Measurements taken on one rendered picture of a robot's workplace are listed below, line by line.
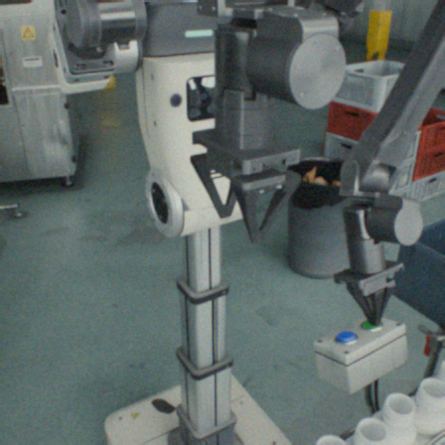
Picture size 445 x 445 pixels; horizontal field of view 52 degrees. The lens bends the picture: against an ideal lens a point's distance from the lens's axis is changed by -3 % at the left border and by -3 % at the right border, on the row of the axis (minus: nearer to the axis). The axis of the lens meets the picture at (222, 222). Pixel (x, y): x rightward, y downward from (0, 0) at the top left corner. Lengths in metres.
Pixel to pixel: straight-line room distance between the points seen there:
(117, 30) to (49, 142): 3.39
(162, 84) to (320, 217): 1.87
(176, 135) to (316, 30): 0.58
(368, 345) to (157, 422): 1.11
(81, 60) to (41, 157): 3.31
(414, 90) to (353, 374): 0.43
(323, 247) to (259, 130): 2.34
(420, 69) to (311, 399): 1.70
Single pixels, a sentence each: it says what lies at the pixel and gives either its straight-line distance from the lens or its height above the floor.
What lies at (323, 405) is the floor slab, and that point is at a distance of 2.18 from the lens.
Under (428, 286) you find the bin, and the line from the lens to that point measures 1.49.
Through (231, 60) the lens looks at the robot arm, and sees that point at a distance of 0.42.
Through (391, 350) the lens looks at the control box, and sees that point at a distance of 0.83.
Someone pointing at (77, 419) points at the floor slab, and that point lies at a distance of 2.17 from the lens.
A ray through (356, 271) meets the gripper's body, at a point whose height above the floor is 1.22.
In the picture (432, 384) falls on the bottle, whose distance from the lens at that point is 0.70.
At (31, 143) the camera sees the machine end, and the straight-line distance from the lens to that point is 4.13.
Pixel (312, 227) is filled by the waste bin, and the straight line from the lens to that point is 2.70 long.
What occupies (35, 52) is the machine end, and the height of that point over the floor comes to 1.16.
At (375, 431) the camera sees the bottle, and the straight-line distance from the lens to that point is 0.64.
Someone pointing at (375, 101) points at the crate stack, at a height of 0.95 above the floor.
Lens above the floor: 1.63
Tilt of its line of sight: 28 degrees down
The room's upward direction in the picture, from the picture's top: straight up
